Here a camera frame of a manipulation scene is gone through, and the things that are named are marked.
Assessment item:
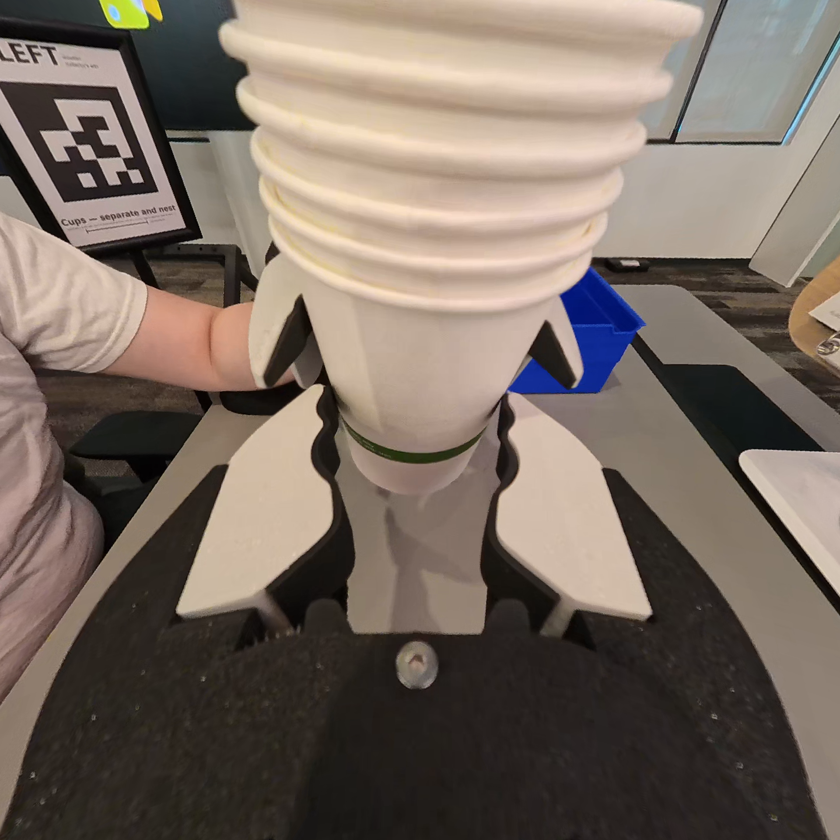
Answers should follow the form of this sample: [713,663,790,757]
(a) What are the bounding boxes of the large dark wall screen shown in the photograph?
[0,0,250,139]

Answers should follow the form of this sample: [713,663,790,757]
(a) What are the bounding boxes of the stack of nested white cups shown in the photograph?
[218,0,706,497]

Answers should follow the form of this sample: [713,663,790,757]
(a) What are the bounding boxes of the black framed marker sign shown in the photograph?
[0,20,204,257]

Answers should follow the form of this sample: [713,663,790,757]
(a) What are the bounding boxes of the blue plastic bin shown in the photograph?
[508,269,647,396]

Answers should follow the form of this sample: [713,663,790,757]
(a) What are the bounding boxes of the white board stand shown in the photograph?
[739,451,840,598]

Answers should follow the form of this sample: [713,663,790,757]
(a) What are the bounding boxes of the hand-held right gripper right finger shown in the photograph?
[481,390,655,640]

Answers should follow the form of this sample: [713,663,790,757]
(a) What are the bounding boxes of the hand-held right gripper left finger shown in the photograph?
[175,385,355,637]

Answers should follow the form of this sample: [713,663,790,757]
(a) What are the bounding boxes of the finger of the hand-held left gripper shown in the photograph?
[525,315,588,395]
[247,250,329,391]

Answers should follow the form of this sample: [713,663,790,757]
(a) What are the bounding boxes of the yellow green sticker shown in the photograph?
[100,0,165,30]

